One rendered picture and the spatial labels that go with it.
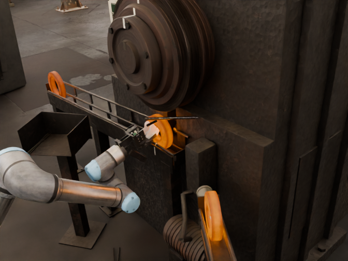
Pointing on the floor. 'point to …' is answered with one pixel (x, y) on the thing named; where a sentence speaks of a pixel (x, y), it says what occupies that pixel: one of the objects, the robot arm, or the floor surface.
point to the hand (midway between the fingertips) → (158, 128)
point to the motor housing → (180, 250)
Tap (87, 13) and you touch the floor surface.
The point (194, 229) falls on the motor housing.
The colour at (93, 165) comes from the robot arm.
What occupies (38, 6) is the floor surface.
